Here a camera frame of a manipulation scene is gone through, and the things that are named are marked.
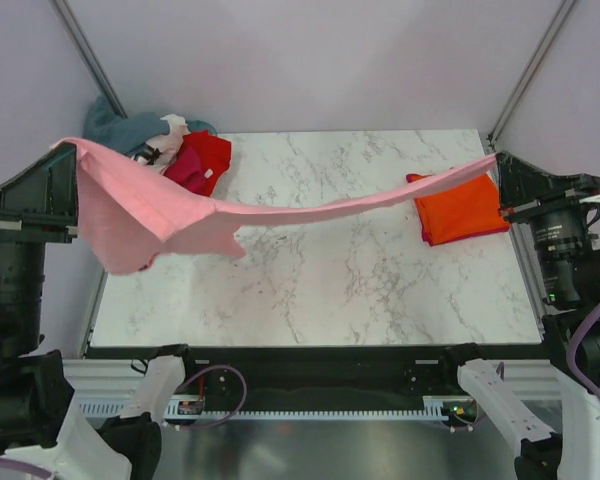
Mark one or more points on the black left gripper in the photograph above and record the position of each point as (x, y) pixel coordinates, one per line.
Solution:
(42, 197)

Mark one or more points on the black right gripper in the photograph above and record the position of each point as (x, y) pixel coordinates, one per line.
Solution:
(526, 189)

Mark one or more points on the pink t-shirt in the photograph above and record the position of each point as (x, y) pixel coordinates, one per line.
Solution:
(128, 214)

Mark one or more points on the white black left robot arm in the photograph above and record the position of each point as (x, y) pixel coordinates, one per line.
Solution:
(43, 431)

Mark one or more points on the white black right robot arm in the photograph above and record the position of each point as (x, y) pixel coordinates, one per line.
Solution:
(570, 271)

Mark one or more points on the teal blue t-shirt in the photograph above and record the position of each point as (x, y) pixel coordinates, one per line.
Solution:
(127, 136)

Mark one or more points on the folded magenta t-shirt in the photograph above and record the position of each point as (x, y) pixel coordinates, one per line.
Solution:
(427, 240)

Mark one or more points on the white t-shirt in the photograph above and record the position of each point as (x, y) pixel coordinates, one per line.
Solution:
(159, 152)

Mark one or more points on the crimson t-shirt in pile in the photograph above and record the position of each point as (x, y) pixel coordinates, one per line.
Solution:
(187, 170)

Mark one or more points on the red t-shirt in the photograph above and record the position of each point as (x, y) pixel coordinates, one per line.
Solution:
(214, 159)

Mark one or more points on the right aluminium table rail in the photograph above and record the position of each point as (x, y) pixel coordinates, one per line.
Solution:
(519, 301)

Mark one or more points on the aluminium table rail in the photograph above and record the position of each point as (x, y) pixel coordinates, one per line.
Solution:
(519, 301)
(91, 313)

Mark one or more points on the left aluminium table rail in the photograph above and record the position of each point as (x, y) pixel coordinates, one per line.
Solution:
(91, 313)

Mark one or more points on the left aluminium frame post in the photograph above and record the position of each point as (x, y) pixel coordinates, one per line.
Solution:
(83, 46)

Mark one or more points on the aluminium frame post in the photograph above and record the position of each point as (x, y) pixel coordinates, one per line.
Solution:
(530, 71)
(83, 46)

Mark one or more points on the right aluminium frame post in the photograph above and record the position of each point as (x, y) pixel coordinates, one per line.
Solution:
(530, 71)

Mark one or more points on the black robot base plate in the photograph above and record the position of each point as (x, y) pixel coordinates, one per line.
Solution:
(322, 379)

